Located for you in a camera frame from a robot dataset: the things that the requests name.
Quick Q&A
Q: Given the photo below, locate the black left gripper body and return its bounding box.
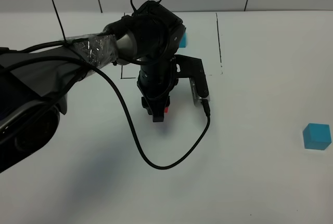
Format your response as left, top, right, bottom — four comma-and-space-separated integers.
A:
137, 60, 177, 116

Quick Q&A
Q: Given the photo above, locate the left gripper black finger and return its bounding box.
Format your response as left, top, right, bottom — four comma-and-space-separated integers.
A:
151, 106, 165, 123

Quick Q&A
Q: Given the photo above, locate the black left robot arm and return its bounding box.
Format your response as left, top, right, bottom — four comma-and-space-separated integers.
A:
1, 1, 185, 171

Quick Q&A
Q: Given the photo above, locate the template blue cube block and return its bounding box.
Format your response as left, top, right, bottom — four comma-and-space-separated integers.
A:
179, 33, 187, 48

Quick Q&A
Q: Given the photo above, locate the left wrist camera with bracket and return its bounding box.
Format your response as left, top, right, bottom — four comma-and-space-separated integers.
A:
175, 55, 209, 106

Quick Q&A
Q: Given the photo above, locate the black left camera cable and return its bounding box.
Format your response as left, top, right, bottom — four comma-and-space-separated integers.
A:
0, 56, 211, 170

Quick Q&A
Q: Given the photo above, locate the black cable tie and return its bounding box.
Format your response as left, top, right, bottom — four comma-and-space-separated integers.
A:
52, 0, 67, 43

